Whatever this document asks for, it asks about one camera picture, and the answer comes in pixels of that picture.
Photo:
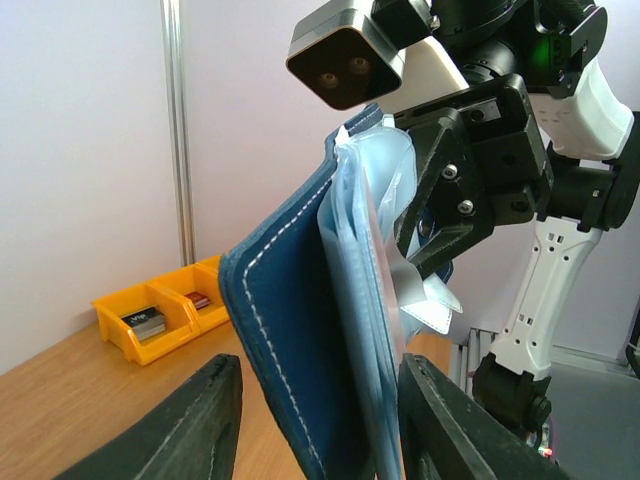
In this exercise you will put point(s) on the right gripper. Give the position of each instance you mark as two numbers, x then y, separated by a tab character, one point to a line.
494	122

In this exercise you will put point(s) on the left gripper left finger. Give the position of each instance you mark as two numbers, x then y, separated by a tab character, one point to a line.
192	434

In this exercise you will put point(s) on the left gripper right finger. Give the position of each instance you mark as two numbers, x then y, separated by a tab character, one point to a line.
446	435

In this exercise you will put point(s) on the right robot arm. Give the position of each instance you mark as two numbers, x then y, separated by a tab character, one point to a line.
592	143

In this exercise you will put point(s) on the black card stack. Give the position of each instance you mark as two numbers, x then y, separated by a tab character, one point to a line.
146	323

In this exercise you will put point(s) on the red card stack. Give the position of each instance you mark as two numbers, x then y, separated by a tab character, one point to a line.
198	300

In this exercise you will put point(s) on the right controller board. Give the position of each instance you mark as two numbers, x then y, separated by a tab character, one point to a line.
541	440

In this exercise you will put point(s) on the yellow bin far left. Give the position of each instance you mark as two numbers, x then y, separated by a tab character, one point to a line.
180	328

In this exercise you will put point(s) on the yellow bin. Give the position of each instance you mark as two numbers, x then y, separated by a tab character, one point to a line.
180	328
212	262
197	284

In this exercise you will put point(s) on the yellow bin middle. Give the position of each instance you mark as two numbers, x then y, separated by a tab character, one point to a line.
197	284

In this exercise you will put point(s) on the yellow bin far right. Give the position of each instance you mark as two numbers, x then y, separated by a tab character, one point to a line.
212	262

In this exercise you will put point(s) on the right corner aluminium profile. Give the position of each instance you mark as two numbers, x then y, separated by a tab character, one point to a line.
178	126

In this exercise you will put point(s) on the aluminium rail base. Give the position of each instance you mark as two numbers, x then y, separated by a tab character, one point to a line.
466	357

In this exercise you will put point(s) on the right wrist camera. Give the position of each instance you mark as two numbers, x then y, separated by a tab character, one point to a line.
352	53

